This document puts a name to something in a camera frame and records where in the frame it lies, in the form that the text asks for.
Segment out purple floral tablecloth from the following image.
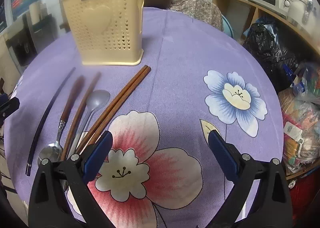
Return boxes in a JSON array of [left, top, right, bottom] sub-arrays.
[[4, 8, 283, 227]]

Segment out floral fabric cushion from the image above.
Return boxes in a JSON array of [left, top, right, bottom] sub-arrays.
[[169, 0, 223, 32]]

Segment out black plastic bag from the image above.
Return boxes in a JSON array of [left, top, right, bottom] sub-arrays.
[[242, 15, 299, 93]]

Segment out black gold-tipped chopstick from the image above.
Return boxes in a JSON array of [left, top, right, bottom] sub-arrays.
[[25, 67, 76, 177]]

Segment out white kettle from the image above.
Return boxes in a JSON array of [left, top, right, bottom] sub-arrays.
[[287, 0, 316, 33]]

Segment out wooden handle steel spoon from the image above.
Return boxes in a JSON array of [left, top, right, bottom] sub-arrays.
[[37, 76, 85, 165]]

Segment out cream plastic cutlery holder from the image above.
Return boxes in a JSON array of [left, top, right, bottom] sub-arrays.
[[61, 0, 144, 66]]

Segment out colourful snack bags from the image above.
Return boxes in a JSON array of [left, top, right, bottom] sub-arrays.
[[278, 63, 319, 175]]

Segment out wooden shelf unit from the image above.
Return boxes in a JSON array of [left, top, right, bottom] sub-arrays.
[[211, 0, 320, 56]]

